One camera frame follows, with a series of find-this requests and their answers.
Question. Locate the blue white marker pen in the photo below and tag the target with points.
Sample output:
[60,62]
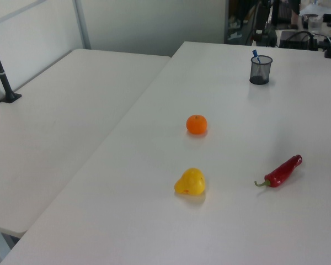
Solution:
[256,54]

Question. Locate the black mesh pen cup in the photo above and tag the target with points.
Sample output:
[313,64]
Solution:
[260,74]

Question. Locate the orange mandarin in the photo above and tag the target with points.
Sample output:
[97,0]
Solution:
[197,124]

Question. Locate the yellow bell pepper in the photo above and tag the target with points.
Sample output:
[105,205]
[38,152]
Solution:
[191,182]

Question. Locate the red chili pepper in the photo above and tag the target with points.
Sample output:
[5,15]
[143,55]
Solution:
[282,171]

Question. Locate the black flat box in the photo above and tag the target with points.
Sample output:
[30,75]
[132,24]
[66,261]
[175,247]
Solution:
[293,40]

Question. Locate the clear plastic container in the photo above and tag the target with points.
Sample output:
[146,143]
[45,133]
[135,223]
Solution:
[315,23]

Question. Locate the aluminium partition frame post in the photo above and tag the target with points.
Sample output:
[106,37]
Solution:
[82,25]

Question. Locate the black camera stand pole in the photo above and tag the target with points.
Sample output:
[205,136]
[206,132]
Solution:
[2,78]

